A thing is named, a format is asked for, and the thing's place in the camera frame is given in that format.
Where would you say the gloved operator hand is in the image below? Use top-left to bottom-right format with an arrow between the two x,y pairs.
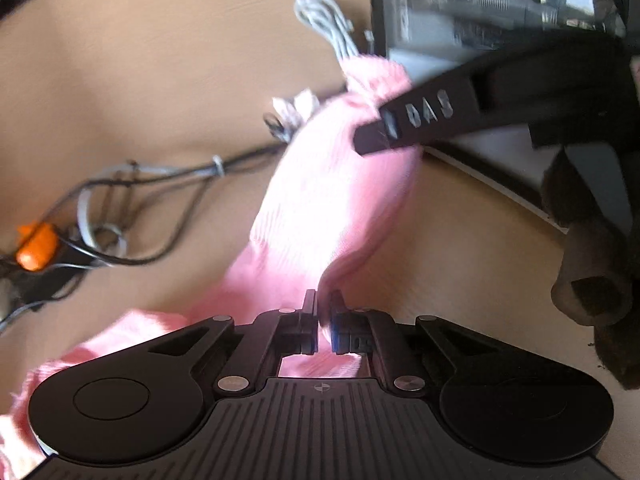
541,143 -> 639,389

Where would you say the pink knitted garment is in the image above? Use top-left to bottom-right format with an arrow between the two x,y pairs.
1,55 -> 420,479

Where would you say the orange pumpkin figurine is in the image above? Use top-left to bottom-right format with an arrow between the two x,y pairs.
15,222 -> 60,272

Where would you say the white coiled cable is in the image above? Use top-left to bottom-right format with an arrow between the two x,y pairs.
286,0 -> 374,64

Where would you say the black hub box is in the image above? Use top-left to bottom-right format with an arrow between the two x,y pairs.
1,257 -> 82,309

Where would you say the computer case glass panel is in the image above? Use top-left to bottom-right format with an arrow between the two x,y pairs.
371,0 -> 639,61

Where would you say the black cable bundle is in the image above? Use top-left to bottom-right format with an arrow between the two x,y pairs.
0,142 -> 292,334

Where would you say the white cable tie clump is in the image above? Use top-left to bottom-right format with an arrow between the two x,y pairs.
262,89 -> 320,144

